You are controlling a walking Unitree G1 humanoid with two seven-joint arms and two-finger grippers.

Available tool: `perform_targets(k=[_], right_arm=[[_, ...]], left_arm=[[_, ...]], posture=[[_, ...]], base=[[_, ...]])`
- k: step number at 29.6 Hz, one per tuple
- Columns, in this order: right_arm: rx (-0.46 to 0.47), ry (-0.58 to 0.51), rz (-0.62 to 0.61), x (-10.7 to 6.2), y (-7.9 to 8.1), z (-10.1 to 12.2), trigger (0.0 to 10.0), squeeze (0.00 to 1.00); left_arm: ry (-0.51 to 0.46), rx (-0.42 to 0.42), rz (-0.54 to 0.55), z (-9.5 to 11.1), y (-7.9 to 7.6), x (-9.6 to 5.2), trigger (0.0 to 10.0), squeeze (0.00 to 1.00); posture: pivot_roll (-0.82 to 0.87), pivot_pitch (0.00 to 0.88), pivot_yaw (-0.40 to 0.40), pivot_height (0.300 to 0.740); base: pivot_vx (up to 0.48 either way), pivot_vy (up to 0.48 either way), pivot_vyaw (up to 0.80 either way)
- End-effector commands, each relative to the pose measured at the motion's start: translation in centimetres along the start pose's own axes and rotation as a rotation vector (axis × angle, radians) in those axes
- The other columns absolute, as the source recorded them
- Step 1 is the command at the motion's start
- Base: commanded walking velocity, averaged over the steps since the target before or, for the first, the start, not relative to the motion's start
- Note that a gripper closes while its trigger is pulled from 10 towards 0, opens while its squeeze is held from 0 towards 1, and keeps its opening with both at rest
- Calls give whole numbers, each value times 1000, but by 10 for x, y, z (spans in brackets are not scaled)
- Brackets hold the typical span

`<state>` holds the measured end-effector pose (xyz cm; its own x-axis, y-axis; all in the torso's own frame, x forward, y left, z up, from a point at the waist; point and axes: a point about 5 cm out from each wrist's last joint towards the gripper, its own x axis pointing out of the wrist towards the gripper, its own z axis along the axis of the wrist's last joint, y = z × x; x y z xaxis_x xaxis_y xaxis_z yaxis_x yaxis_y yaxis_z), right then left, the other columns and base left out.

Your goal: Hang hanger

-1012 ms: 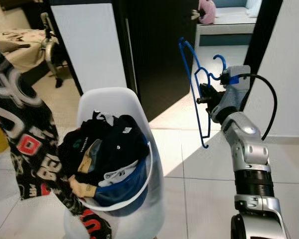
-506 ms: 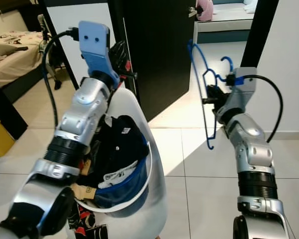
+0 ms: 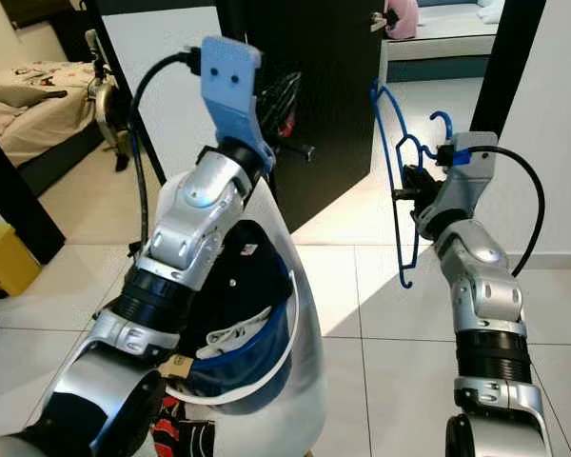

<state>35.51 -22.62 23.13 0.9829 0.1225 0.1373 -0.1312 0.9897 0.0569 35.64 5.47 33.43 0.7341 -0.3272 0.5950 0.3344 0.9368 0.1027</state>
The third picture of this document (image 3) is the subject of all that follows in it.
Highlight black door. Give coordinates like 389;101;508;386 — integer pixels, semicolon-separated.
214;0;386;234

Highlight black red printed garment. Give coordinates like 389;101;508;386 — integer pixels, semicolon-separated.
150;395;220;457

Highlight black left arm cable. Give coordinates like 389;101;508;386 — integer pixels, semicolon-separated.
128;50;203;263

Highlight blue plastic bucket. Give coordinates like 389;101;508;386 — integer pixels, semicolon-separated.
167;271;296;401

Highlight grey blue sofa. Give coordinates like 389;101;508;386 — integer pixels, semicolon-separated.
383;0;507;85

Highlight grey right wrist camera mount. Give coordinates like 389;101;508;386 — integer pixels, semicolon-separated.
414;131;501;239

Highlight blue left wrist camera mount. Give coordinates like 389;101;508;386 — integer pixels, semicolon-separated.
198;36;277;172

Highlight bed with patterned sheet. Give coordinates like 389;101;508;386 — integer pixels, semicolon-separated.
0;59;101;168

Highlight black door frame post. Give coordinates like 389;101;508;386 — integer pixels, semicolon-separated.
466;0;548;134
81;0;165;182

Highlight white cloth strap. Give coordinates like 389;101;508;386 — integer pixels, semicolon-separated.
195;319;272;361

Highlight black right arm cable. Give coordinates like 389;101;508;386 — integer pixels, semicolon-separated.
464;143;546;279

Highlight yellow box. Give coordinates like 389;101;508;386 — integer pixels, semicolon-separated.
0;221;44;298

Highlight blue plastic clothes hanger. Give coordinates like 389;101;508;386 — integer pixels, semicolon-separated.
369;78;458;288

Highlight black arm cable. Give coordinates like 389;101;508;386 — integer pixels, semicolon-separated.
464;143;546;279
128;50;203;263

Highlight white cushion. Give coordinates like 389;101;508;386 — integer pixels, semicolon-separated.
476;0;507;25

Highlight grey pillow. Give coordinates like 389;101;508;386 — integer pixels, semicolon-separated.
0;84;68;109

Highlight dark wooden cabinet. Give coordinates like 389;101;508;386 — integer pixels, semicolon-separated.
0;0;87;28

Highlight pink bag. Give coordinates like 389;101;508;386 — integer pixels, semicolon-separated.
383;0;420;41

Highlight white exercise machine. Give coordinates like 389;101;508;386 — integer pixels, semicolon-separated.
81;29;134;177

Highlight navy garment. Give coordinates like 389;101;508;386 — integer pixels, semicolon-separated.
181;214;291;353

